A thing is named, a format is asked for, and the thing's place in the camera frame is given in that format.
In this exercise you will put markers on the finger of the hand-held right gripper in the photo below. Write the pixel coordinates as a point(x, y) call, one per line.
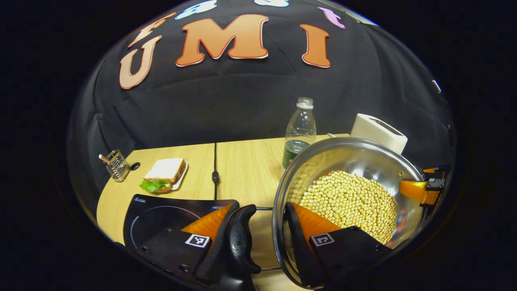
point(416, 190)
point(435, 169)

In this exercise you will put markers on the small white plate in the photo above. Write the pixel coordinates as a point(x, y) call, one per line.
point(181, 178)

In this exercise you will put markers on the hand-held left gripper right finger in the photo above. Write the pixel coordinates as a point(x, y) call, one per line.
point(301, 258)

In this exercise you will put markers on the white toaster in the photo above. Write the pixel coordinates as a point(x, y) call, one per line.
point(375, 129)

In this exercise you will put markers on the black induction cooktop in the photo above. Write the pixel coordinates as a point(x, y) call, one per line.
point(161, 210)

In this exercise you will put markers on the sandwich with lettuce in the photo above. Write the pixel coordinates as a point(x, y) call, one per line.
point(165, 169)

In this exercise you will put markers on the black backdrop cloth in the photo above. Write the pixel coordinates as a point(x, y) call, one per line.
point(242, 101)

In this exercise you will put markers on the pile of soybeans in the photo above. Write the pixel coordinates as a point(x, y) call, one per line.
point(351, 202)

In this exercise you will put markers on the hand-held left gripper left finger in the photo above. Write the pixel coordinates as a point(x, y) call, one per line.
point(216, 258)

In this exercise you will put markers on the clear plastic bottle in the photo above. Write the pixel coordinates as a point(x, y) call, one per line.
point(301, 129)

